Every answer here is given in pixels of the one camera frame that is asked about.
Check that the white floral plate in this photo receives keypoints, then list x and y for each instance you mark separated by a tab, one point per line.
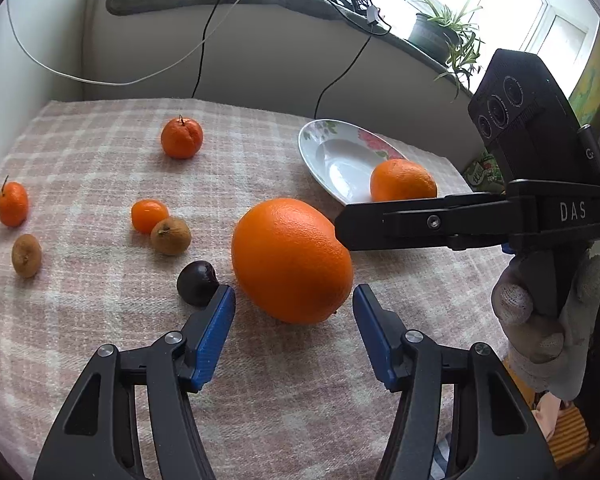
340	160

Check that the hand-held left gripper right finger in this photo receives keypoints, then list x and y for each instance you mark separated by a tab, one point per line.
375	340

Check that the yellow green printed sheet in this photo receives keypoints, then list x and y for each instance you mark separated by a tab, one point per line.
587	92

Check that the orange striped clothing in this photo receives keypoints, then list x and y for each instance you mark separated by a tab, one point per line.
567	435

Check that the person's right hand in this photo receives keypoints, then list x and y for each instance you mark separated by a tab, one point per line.
545	350

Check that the large oval orange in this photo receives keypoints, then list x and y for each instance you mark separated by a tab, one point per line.
290	260

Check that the potted spider plant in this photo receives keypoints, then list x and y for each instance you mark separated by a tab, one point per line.
432	35

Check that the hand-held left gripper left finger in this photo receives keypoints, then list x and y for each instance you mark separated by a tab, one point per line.
214	336

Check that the dark red cherry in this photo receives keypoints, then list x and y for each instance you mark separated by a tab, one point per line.
196	284

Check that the green packet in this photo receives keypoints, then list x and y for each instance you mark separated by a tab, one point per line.
482	172

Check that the small tangerine with stem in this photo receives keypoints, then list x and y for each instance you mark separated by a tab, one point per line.
11	205

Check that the pink plaid tablecloth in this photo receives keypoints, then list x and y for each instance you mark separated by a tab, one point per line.
105	310

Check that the white window frame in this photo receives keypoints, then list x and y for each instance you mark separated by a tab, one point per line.
542	12

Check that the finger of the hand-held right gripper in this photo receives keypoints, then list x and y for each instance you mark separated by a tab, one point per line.
405	225

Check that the brown longan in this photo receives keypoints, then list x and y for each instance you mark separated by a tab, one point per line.
26	256
171	236

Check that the black electronic device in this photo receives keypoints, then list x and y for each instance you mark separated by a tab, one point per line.
352	0

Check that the small orange kumquat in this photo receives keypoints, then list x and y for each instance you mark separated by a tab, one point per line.
147	215

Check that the round orange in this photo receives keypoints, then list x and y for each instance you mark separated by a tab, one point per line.
402	180

